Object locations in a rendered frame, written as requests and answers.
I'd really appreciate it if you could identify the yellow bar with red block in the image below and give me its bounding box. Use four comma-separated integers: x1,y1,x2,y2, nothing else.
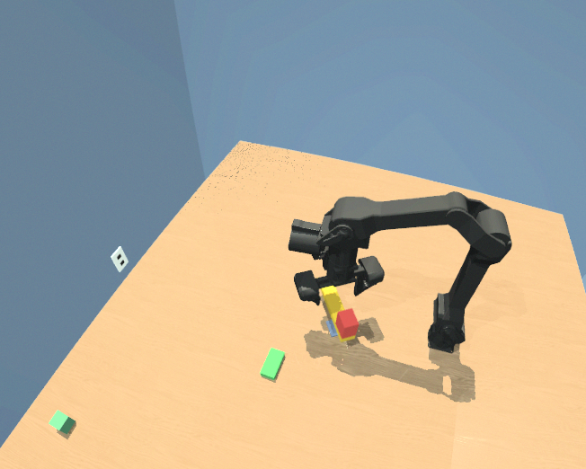
321,286,359,341

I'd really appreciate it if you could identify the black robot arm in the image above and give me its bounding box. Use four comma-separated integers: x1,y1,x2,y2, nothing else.
289,191,512,354

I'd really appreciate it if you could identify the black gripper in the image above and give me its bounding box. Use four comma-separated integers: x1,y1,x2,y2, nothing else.
294,251,385,306

